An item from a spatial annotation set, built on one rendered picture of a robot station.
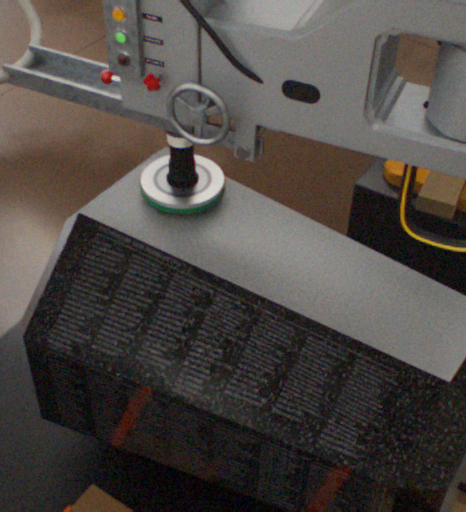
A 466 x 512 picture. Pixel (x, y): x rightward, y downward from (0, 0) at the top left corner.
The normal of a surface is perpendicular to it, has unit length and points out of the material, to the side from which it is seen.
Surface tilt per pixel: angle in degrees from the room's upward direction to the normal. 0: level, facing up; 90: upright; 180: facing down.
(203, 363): 45
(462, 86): 90
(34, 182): 0
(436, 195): 0
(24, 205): 0
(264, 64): 90
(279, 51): 90
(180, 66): 90
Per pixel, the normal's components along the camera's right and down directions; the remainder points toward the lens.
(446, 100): -0.85, 0.35
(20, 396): 0.02, -0.72
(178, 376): -0.36, -0.11
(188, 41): -0.40, 0.63
